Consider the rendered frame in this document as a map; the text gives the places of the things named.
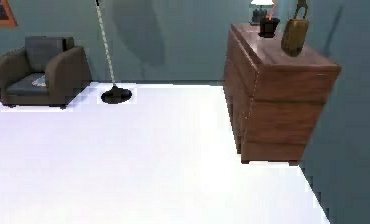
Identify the pale blue book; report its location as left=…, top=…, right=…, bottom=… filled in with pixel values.
left=31, top=74, right=47, bottom=88

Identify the floor lamp with black base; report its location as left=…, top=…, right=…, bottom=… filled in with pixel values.
left=94, top=0, right=133, bottom=105

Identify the small white shade table lamp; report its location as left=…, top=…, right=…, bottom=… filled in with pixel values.
left=249, top=0, right=275, bottom=26

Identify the brown armchair with grey cushions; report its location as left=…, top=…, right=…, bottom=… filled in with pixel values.
left=0, top=35, right=92, bottom=109

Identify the brown wooden chest of drawers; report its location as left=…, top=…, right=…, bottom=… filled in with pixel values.
left=222, top=21, right=343, bottom=165

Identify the olive yellow vase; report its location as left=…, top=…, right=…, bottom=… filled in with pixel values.
left=280, top=0, right=310, bottom=58

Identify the orange framed wall picture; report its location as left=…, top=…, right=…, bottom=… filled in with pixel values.
left=0, top=0, right=18, bottom=28

